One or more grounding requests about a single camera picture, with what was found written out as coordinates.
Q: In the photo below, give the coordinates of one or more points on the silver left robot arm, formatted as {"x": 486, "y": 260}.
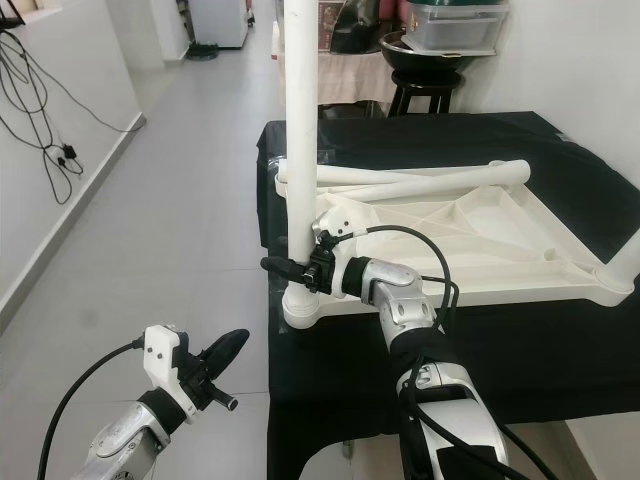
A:
{"x": 120, "y": 445}

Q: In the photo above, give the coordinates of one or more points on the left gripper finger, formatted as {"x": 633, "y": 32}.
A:
{"x": 225, "y": 346}
{"x": 220, "y": 370}

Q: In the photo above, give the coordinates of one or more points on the white fridge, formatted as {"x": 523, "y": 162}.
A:
{"x": 220, "y": 20}

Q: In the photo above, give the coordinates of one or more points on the dark green floor cleaner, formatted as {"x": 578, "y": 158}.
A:
{"x": 202, "y": 50}

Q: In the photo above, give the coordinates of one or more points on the white slim bottle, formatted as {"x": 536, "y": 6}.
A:
{"x": 277, "y": 45}

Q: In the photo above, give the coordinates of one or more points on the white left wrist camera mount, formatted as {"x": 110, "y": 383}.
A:
{"x": 165, "y": 360}

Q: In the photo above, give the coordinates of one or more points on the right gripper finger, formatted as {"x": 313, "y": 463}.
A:
{"x": 285, "y": 267}

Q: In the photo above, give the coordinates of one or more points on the green pot lid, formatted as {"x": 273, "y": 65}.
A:
{"x": 455, "y": 3}

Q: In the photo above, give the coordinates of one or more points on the black shiny pan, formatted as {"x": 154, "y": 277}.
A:
{"x": 355, "y": 35}

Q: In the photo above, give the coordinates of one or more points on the clear plastic container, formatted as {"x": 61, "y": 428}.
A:
{"x": 455, "y": 30}

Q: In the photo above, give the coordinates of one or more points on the black tablecloth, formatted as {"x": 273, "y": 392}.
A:
{"x": 510, "y": 370}

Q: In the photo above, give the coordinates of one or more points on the grey cloth label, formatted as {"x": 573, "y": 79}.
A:
{"x": 568, "y": 143}

